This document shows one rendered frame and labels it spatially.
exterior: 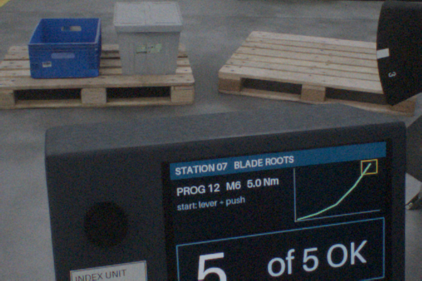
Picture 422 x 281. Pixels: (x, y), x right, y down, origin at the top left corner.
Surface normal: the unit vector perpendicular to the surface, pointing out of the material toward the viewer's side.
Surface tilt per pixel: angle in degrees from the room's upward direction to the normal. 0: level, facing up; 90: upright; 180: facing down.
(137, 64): 95
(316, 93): 93
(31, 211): 0
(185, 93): 90
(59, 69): 90
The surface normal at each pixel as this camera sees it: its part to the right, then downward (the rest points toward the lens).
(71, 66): 0.12, 0.41
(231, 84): -0.27, 0.41
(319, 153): 0.26, 0.15
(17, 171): 0.02, -0.91
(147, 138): -0.04, -0.98
